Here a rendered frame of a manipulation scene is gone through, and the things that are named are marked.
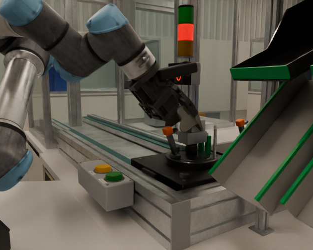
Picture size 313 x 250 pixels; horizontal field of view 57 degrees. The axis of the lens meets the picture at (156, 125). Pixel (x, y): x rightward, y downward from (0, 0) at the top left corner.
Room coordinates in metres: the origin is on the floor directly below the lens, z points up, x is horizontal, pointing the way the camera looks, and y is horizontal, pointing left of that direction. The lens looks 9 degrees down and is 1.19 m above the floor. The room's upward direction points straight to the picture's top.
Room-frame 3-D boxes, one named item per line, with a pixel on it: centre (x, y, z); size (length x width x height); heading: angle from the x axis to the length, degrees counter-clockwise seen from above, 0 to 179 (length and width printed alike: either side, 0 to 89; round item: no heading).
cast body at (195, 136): (0.75, -0.10, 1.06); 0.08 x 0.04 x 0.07; 122
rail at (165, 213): (0.90, 0.18, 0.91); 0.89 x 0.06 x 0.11; 32
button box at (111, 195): (0.70, 0.13, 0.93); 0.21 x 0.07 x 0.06; 32
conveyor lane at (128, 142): (1.01, 0.04, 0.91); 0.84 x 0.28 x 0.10; 32
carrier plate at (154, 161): (0.74, -0.09, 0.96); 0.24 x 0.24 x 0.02; 32
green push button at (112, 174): (0.64, 0.10, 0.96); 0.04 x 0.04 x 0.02
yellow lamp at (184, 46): (0.97, -0.09, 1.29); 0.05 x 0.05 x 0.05
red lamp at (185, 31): (0.97, -0.09, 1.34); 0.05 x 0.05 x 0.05
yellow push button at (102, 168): (0.70, 0.13, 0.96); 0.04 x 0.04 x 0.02
